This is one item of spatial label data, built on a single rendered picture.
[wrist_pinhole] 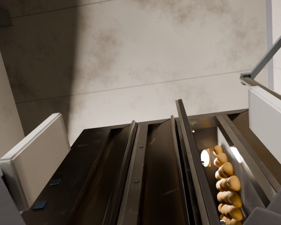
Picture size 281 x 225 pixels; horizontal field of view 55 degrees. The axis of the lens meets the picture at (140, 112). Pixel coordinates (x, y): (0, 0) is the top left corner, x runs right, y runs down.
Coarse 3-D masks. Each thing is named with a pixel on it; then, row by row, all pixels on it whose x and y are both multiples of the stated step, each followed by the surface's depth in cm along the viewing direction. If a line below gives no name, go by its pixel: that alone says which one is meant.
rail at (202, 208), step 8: (176, 104) 166; (184, 128) 126; (184, 136) 118; (184, 144) 111; (192, 160) 96; (192, 168) 91; (192, 176) 86; (200, 192) 77; (200, 200) 74; (200, 208) 71; (200, 216) 68; (208, 224) 65
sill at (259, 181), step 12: (216, 120) 177; (228, 132) 150; (228, 144) 148; (240, 144) 134; (240, 156) 124; (252, 168) 111; (252, 180) 109; (264, 180) 102; (264, 192) 96; (276, 192) 95; (264, 204) 97
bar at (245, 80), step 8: (280, 40) 102; (272, 48) 103; (264, 56) 105; (272, 56) 104; (256, 64) 107; (264, 64) 105; (248, 72) 108; (256, 72) 107; (240, 80) 109; (248, 80) 100; (264, 88) 86; (280, 96) 75
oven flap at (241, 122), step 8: (248, 112) 171; (232, 120) 173; (240, 120) 167; (248, 120) 162; (240, 128) 158; (248, 128) 154; (248, 136) 146; (256, 136) 142; (256, 144) 135; (256, 152) 129; (264, 152) 126; (264, 160) 121; (272, 160) 118; (272, 168) 114; (280, 168) 111; (280, 176) 107; (280, 184) 103
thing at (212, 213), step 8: (184, 112) 147; (184, 120) 136; (192, 136) 115; (192, 144) 108; (192, 152) 102; (200, 160) 94; (200, 168) 89; (200, 176) 85; (200, 184) 81; (208, 184) 80; (208, 192) 76; (208, 200) 73; (208, 208) 70; (208, 216) 68; (216, 216) 67; (216, 224) 64
